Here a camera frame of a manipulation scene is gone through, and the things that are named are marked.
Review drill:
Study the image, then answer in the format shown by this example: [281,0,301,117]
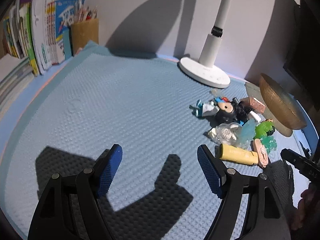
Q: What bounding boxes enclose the clear white gear toy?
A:
[207,122,240,146]

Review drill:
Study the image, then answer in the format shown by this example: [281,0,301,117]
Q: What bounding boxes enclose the teal translucent toy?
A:
[260,135,277,154]

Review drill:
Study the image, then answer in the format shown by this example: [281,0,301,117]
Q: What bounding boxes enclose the pink small toy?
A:
[253,139,269,168]

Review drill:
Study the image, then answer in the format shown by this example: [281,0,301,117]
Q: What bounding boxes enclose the light blue crystal toy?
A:
[235,119,257,150]

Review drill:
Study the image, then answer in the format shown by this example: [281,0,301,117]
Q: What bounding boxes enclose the green translucent toy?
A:
[254,121,275,139]

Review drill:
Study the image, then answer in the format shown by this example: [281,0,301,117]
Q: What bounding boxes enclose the black round head figurine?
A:
[215,102,236,124]

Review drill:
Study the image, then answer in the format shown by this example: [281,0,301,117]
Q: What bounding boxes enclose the orange cigarette box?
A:
[240,96,266,114]

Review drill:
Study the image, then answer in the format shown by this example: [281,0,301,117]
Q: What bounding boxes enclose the person right hand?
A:
[290,183,319,231]

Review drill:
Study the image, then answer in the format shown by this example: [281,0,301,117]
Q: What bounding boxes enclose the amber ribbed glass bowl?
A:
[259,73,307,130]

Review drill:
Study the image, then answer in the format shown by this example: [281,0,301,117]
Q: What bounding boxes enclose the light blue textured desk mat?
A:
[0,39,313,240]

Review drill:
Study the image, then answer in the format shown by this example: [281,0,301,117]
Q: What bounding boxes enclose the white blue robot figurine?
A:
[189,100,220,118]

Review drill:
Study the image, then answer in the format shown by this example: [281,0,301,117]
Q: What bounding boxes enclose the white desk lamp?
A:
[179,0,232,88]

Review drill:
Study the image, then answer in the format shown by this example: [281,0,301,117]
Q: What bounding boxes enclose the brown pencil holder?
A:
[71,3,99,56]

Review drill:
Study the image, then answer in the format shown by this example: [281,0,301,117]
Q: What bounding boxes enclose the stack of flat books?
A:
[1,54,34,119]

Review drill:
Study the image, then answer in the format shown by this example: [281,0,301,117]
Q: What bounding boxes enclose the black monitor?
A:
[282,0,320,111]

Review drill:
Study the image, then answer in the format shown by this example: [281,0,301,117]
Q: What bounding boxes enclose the upright books row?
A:
[1,0,75,76]

